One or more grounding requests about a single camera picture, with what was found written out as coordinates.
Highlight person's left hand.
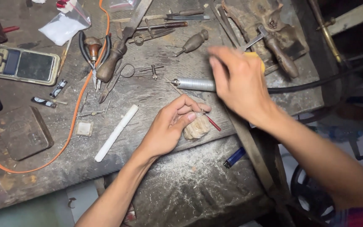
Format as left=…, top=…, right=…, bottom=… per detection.
left=139, top=94, right=212, bottom=158

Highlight person's right hand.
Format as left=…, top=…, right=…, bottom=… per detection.
left=207, top=47, right=276, bottom=127

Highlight yellow tool handle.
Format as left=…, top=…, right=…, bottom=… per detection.
left=245, top=52, right=266, bottom=75

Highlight white plastic stick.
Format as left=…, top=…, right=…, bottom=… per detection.
left=94, top=105, right=139, bottom=162

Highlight thin red-tipped stick tool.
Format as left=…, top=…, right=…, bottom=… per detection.
left=164, top=77, right=222, bottom=132

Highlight silver rotary handpiece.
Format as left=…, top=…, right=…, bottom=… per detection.
left=165, top=78, right=217, bottom=92

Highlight flat metal files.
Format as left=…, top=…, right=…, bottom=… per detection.
left=209, top=0, right=242, bottom=48

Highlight small metal scissors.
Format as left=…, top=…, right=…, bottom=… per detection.
left=98, top=63, right=135, bottom=104

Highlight blue lighter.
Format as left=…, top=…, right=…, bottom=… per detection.
left=223, top=147, right=246, bottom=169

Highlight small drill bits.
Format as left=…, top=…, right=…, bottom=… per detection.
left=64, top=92, right=111, bottom=122

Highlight small square white block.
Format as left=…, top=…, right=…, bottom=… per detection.
left=75, top=120, right=94, bottom=137

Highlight brass pipe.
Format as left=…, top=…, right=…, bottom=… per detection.
left=307, top=0, right=343, bottom=64

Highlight black and white battery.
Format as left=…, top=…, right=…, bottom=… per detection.
left=49, top=79, right=68, bottom=99
left=31, top=96, right=58, bottom=109

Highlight thin wooden stick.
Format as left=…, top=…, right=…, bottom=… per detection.
left=57, top=37, right=73, bottom=78

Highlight black wheel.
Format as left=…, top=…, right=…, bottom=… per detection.
left=290, top=163, right=337, bottom=222

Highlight small clear plastic bag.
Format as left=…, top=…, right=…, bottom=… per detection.
left=108, top=0, right=138, bottom=13

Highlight dark metal tin box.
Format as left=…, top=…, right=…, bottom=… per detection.
left=0, top=105, right=55, bottom=161

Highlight clear plastic bag white powder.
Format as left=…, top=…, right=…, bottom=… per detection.
left=38, top=0, right=91, bottom=47

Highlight digital pocket scale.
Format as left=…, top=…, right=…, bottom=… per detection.
left=0, top=43, right=61, bottom=86

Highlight person's red shorts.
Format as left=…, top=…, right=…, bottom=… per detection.
left=335, top=206, right=363, bottom=227

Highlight hammer with wooden handle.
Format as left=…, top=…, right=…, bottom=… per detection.
left=241, top=25, right=300, bottom=79

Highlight dark wooden handle awl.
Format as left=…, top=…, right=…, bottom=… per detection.
left=174, top=29, right=209, bottom=57

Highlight black flexible shaft cable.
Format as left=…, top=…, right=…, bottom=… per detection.
left=267, top=56, right=363, bottom=94

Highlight large file wooden handle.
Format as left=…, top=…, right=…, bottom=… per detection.
left=96, top=0, right=154, bottom=83

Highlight orange strap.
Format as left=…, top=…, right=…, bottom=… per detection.
left=0, top=0, right=111, bottom=174

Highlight dark-handled screwdriver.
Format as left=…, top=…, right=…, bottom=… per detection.
left=135, top=21, right=189, bottom=32

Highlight mushroom wooden handle graver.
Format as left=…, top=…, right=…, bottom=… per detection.
left=84, top=37, right=103, bottom=64

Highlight black-handled pliers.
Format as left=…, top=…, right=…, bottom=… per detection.
left=78, top=30, right=112, bottom=92

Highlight red tool handle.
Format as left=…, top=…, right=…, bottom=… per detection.
left=1, top=25, right=21, bottom=34

